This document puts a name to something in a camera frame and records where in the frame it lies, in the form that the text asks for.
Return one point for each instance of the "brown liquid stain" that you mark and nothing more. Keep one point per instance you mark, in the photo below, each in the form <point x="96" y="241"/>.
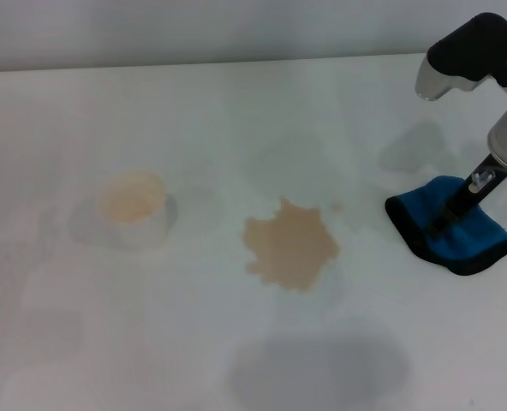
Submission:
<point x="292" y="250"/>

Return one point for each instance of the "white paper cup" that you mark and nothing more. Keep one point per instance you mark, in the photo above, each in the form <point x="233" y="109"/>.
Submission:
<point x="131" y="214"/>

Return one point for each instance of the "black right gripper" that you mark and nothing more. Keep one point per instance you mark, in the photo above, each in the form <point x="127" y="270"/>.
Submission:
<point x="480" y="182"/>

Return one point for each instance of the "blue rag with black trim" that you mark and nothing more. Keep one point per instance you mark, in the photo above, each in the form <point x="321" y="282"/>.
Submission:
<point x="412" y="218"/>

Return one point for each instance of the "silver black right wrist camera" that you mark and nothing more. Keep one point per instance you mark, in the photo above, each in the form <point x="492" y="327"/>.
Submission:
<point x="472" y="47"/>

